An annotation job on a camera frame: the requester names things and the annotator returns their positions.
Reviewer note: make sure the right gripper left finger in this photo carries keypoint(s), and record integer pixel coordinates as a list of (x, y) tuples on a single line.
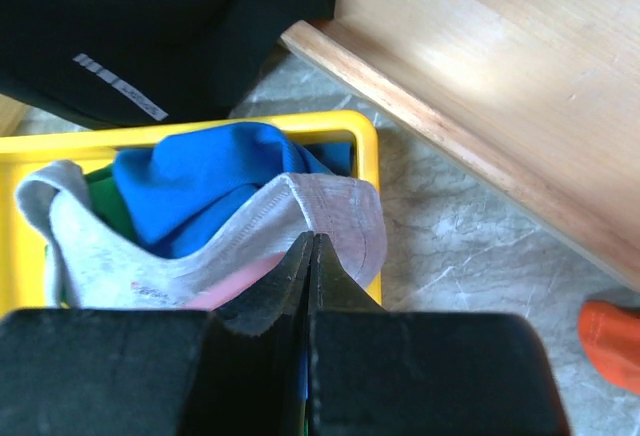
[(252, 373)]

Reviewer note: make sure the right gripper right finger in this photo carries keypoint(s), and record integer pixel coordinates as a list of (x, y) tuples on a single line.
[(347, 395)]

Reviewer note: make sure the grey tank top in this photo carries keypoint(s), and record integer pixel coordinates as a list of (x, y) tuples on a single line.
[(348, 210)]

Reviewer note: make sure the pink plastic hanger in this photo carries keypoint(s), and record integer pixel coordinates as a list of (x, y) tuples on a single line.
[(233, 284)]

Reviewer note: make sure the blue shirt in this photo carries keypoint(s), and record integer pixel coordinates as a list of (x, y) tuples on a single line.
[(181, 192)]

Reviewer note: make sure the green shirt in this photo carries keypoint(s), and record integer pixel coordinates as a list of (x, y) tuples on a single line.
[(93, 237)]

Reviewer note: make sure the yellow plastic tray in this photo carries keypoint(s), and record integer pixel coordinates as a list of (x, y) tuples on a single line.
[(98, 371)]

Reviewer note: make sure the orange shirt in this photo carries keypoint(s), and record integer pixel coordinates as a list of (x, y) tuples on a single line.
[(609, 336)]

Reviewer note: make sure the right wooden clothes rack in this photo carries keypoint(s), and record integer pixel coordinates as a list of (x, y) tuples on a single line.
[(539, 98)]

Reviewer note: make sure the wooden clothes rack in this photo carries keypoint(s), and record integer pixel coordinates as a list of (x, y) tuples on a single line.
[(539, 98), (12, 112)]

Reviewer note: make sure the left wooden clothes rack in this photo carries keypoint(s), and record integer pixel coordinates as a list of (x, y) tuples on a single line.
[(12, 112)]

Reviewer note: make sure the black shirt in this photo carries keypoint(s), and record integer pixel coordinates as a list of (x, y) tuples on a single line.
[(125, 63)]

